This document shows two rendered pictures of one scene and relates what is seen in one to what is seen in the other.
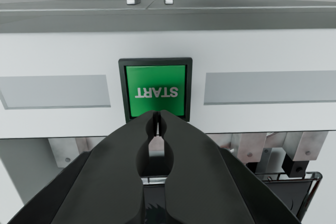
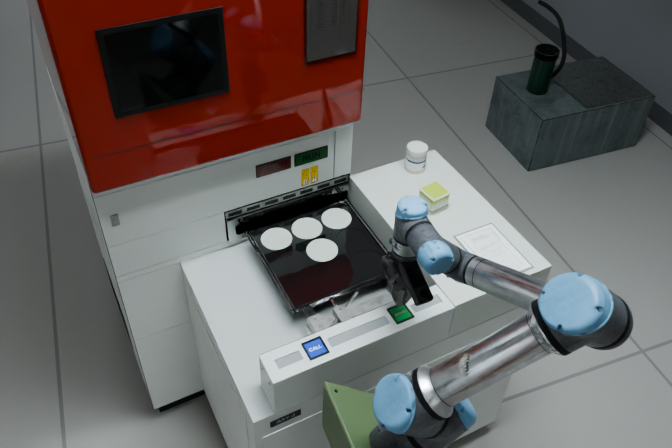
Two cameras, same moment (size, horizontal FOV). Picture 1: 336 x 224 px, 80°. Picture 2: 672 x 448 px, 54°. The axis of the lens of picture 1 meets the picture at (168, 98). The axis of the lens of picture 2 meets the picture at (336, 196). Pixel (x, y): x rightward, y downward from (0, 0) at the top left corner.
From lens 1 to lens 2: 168 cm
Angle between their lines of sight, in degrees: 28
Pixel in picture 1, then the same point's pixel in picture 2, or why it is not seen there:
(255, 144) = (341, 314)
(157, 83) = (401, 315)
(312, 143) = (317, 323)
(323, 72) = (357, 336)
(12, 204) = not seen: hidden behind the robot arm
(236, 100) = (375, 320)
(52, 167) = not seen: hidden behind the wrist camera
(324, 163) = (259, 325)
